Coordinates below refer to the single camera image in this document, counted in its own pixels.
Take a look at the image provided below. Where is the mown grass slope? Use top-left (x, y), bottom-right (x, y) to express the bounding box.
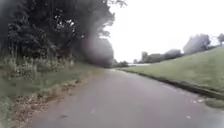
top-left (121, 45), bottom-right (224, 94)

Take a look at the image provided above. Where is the dense dark wood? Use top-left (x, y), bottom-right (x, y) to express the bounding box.
top-left (0, 0), bottom-right (129, 70)

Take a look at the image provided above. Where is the concrete kerb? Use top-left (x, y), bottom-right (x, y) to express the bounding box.
top-left (119, 68), bottom-right (224, 101)

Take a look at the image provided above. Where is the grey asphalt road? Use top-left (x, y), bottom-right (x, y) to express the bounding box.
top-left (24, 68), bottom-right (224, 128)

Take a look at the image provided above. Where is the grass verge with fallen leaves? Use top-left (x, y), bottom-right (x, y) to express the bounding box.
top-left (0, 62), bottom-right (104, 128)

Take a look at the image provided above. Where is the row of trees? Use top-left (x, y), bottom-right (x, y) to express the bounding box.
top-left (133, 33), bottom-right (224, 64)

